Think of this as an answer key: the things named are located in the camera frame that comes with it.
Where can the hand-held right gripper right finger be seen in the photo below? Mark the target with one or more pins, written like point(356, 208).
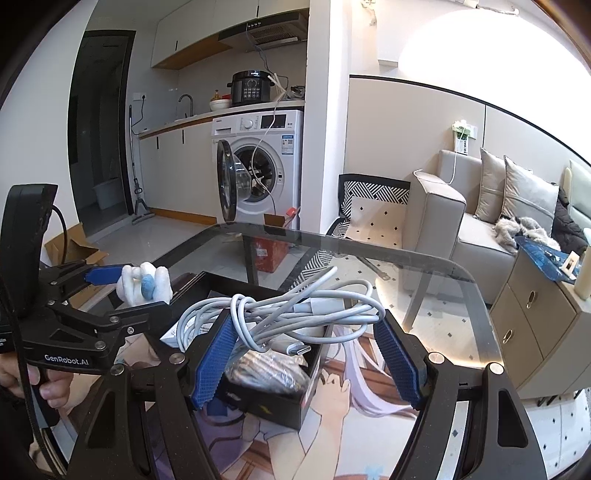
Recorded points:
point(401, 369)

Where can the cream cylinder container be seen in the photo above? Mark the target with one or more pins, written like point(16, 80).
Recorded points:
point(582, 281)

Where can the person's left hand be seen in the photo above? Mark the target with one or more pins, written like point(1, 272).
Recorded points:
point(55, 385)

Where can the black pressure cooker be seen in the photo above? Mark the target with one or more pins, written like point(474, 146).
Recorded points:
point(251, 87)

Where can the white wall power strip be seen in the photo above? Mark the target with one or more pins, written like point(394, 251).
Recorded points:
point(461, 138)

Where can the blue plastic bag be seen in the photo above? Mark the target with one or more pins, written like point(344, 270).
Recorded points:
point(540, 258)

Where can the kitchen faucet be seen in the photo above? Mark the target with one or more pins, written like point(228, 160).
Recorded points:
point(192, 108)

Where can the grey sofa cushion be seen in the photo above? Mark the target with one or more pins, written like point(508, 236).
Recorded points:
point(528, 194)
point(489, 184)

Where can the black white patterned chair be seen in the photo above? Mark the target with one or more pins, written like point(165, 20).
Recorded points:
point(374, 221)

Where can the beige sofa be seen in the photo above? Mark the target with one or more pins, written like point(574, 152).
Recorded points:
point(434, 217)

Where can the white plush toy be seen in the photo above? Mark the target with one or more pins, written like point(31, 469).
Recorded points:
point(159, 286)

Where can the range hood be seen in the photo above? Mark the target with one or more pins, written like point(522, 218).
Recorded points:
point(272, 32)

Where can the white kitchen wall cabinet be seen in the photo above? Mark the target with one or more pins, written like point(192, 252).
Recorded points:
point(184, 37)

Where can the white bin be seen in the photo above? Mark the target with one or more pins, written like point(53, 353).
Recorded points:
point(108, 196)

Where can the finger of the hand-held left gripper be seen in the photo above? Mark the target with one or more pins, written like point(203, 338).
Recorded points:
point(104, 275)
point(138, 314)

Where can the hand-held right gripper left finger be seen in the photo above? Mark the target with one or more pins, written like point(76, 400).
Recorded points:
point(212, 369)

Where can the grey furry cloth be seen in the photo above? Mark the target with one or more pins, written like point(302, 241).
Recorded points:
point(512, 228)

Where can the black storage box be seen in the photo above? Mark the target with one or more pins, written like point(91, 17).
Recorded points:
point(268, 401)

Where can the dark door frame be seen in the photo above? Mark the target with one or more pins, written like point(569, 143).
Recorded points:
point(130, 92)

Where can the mop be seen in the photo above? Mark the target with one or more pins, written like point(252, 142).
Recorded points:
point(143, 217)

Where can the beige side cabinet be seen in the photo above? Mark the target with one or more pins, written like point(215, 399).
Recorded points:
point(531, 323)

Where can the white socket adapter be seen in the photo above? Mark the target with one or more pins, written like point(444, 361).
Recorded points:
point(569, 265)

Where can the black jacket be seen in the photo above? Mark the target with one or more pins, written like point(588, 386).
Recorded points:
point(565, 226)

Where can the white bowl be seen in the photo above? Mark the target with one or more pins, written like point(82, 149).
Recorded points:
point(220, 105)

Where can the pale green cushion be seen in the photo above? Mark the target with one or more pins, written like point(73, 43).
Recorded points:
point(581, 194)

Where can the small cardboard box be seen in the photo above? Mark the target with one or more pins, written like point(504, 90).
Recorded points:
point(274, 220)

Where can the white kitchen base cabinet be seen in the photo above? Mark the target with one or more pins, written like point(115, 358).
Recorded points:
point(180, 170)

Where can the open cardboard box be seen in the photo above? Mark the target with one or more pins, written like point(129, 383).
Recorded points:
point(76, 251)

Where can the diamond patterned floor rug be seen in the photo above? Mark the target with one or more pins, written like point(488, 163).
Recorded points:
point(443, 323)

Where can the white washing machine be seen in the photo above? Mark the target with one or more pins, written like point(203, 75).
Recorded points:
point(286, 184)

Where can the red box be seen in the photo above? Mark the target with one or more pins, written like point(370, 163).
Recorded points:
point(272, 256)

